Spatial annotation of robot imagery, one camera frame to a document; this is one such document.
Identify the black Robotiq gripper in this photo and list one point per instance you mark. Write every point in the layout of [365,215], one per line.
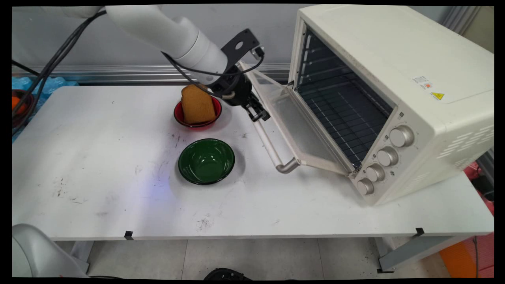
[236,88]

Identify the grey table leg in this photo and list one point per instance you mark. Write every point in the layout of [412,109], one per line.
[414,252]
[81,256]

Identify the red plastic object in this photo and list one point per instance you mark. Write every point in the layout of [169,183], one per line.
[473,171]

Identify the green bowl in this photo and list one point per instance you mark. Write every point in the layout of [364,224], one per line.
[207,163]

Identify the dark bowl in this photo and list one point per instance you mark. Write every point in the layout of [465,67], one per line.
[23,114]

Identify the largest silver oven knob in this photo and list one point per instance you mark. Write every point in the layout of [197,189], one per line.
[401,136]

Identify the red bowl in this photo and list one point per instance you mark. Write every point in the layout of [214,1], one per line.
[199,127]

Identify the orange floor object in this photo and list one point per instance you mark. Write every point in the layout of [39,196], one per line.
[457,260]

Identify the yellow warning triangle sticker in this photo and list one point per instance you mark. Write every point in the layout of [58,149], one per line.
[438,96]

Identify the black tape piece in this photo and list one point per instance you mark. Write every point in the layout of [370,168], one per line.
[128,235]
[419,232]

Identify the orange fruit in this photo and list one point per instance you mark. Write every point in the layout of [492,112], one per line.
[16,103]

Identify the black object on floor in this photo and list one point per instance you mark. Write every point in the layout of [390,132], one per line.
[227,274]

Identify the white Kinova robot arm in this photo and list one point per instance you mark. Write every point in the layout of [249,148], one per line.
[177,35]

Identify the grey ribbed panel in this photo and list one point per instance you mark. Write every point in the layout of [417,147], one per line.
[461,17]

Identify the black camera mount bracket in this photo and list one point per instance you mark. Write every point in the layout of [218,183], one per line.
[240,43]

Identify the brown toast slice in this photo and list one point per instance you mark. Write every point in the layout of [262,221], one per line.
[197,104]

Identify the white label sticker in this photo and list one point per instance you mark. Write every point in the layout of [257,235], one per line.
[423,83]

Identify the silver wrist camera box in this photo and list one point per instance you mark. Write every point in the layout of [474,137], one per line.
[259,52]

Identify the grey rounded plastic housing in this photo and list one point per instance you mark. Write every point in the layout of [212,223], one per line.
[35,256]

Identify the cream toaster oven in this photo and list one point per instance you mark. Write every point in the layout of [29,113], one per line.
[414,51]

